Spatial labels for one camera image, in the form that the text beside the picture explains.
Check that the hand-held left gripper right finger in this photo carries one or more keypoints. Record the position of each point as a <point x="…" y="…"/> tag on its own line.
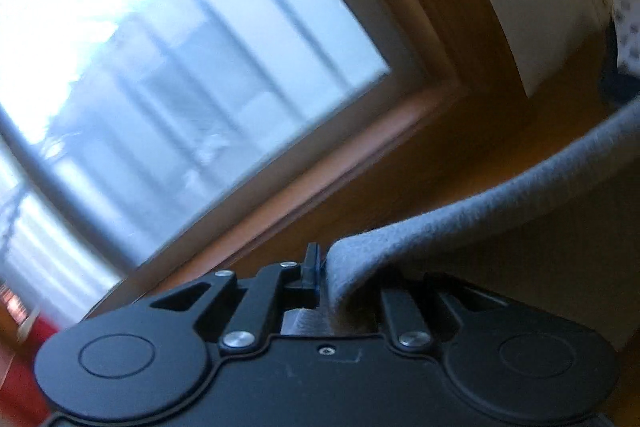
<point x="402" y="314"/>

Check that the navy folded garment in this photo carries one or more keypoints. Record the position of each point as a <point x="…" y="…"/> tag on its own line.
<point x="620" y="84"/>

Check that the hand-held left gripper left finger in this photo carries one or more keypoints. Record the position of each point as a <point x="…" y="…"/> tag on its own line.
<point x="312" y="272"/>

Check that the grey sweatpants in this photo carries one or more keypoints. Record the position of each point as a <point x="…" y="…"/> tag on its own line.
<point x="475" y="212"/>

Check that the wooden window sill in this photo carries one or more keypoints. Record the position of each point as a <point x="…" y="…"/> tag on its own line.
<point x="325" y="167"/>

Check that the window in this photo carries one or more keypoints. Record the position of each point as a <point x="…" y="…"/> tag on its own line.
<point x="150" y="57"/>

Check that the white patterned folded garment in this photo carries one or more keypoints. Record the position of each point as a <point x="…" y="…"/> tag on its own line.
<point x="630" y="22"/>

